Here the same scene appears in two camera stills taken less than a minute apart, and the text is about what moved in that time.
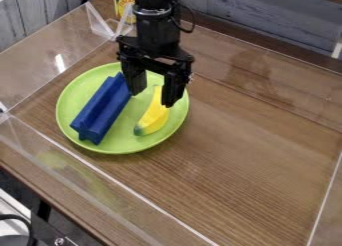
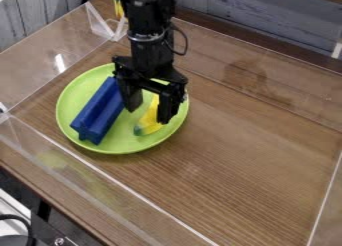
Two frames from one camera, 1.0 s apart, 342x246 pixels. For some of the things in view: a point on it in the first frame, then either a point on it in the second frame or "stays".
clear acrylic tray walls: x=231 y=166 stays
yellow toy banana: x=157 y=114 stays
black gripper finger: x=135 y=74 → x=131 y=89
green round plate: x=119 y=139 stays
